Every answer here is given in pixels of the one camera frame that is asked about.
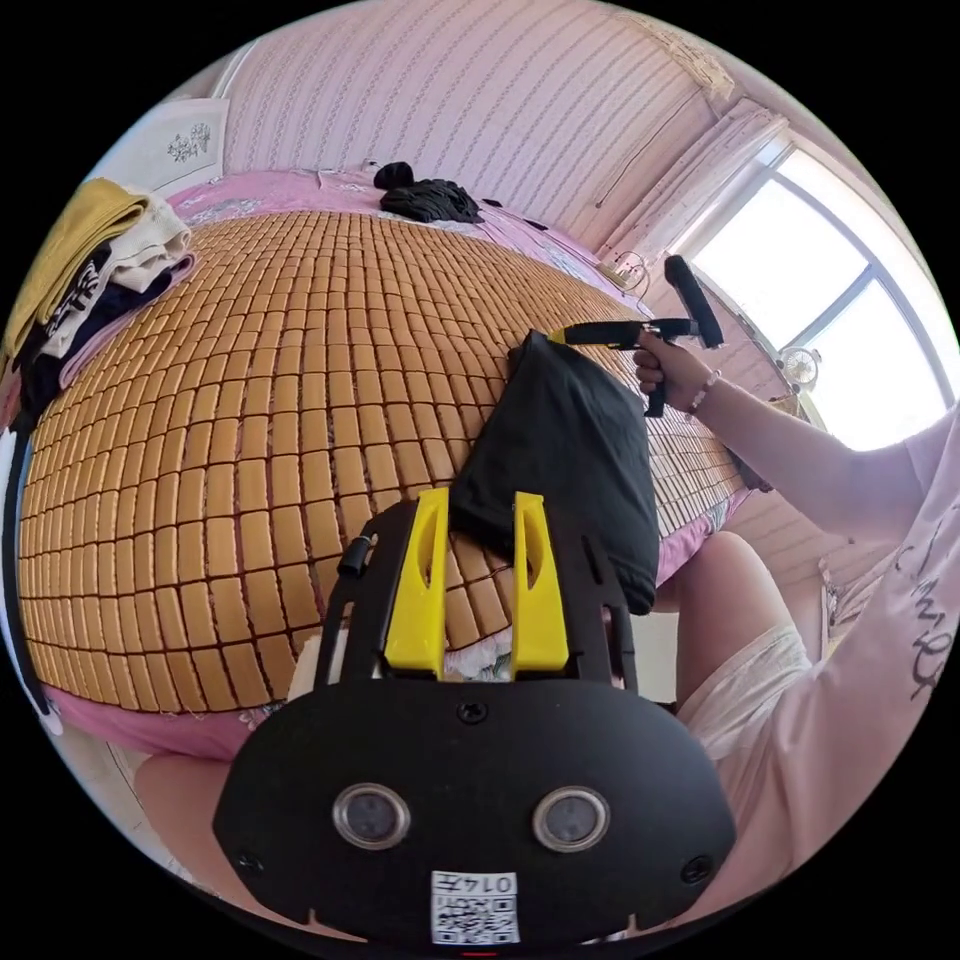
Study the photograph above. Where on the window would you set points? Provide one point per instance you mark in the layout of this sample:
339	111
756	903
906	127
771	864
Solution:
817	300

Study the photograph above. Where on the bed with woven mat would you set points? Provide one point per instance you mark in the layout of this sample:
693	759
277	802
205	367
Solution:
225	450

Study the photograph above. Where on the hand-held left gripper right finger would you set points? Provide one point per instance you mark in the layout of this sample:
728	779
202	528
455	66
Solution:
537	600

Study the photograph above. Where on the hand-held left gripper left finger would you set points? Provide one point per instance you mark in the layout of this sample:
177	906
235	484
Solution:
415	592

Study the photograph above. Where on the pile of clothes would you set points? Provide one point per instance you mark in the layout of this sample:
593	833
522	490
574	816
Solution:
82	277

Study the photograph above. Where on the small white fan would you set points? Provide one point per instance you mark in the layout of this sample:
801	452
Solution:
796	367

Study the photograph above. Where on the person's right hand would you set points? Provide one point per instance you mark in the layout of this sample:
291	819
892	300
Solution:
667	375

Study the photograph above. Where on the person's right forearm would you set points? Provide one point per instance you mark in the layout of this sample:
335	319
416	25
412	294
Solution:
795	450

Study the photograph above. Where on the white curtain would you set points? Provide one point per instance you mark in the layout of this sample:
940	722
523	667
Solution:
705	180

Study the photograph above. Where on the black short sleeve shirt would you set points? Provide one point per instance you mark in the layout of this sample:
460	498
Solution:
577	450

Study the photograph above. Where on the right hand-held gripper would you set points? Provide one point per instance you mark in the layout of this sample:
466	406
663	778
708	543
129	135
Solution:
651	341

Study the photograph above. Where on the black garment heap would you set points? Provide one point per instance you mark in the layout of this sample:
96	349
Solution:
427	196

